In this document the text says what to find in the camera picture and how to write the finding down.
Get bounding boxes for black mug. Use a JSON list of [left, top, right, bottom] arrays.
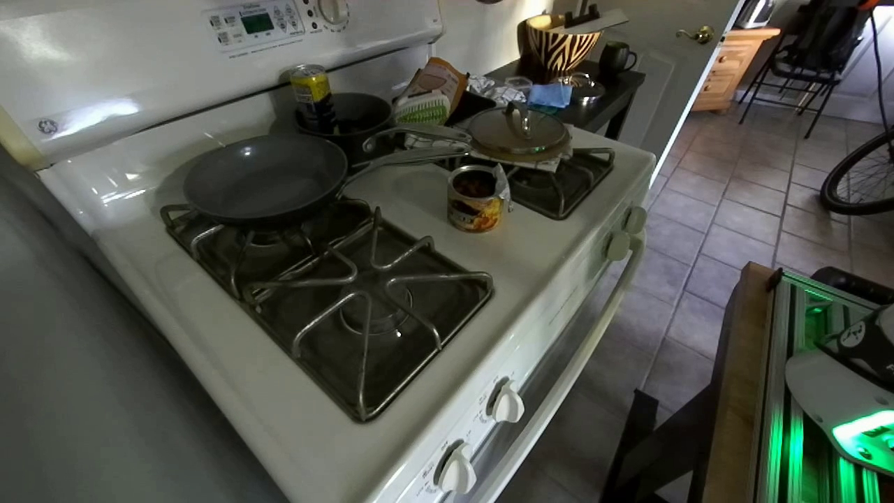
[[599, 40, 643, 85]]

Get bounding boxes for clear glass bowl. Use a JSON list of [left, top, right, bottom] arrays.
[[557, 71, 607, 116]]

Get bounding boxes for white oven door handle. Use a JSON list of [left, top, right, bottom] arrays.
[[465, 239, 649, 503]]

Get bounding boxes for yellow topped dark can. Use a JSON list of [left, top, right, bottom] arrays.
[[286, 61, 336, 134]]

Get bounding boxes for small black burner grate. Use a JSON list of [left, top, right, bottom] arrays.
[[435, 144, 617, 223]]

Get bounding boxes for wooden cabinet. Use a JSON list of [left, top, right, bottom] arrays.
[[694, 26, 786, 117]]

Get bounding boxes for crumpled aluminium foil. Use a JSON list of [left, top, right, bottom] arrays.
[[467, 74, 534, 110]]

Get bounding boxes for grey door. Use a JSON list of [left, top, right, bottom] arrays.
[[595, 0, 748, 186]]

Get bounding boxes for small black pan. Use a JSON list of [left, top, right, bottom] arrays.
[[294, 91, 476, 163]]

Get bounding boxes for bicycle wheel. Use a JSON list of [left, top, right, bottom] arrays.
[[817, 130, 894, 219]]

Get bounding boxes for brass door knob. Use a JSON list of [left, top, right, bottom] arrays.
[[677, 22, 719, 49]]

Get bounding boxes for white GE gas stove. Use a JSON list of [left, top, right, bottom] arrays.
[[0, 0, 660, 503]]

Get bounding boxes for black metal chair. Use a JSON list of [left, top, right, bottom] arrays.
[[738, 0, 874, 144]]

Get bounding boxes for green lit aluminium frame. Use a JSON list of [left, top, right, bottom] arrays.
[[758, 265, 894, 503]]

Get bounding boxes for grey frying pan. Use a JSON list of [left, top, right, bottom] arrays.
[[181, 132, 473, 227]]

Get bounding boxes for wooden board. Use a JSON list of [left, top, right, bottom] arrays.
[[702, 261, 783, 503]]

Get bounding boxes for cardboard food box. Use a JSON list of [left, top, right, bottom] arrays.
[[395, 57, 473, 130]]

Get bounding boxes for zebra pattern bowl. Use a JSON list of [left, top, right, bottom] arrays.
[[515, 11, 607, 79]]

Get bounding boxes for white stove knob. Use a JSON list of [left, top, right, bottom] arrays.
[[432, 440, 481, 500], [484, 378, 527, 429], [603, 230, 638, 264], [621, 205, 650, 239]]

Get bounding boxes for blue cloth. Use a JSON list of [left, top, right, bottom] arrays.
[[526, 81, 575, 116]]

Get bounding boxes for open tin can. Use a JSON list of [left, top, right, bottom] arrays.
[[444, 163, 515, 234]]

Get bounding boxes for glass pot lid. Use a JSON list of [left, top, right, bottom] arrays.
[[462, 103, 575, 173]]

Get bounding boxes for large black burner grate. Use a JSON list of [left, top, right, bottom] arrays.
[[160, 193, 497, 424]]

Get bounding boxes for black stand legs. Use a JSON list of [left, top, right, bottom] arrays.
[[599, 384, 720, 503]]

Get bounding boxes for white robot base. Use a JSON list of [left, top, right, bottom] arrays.
[[783, 300, 894, 480]]

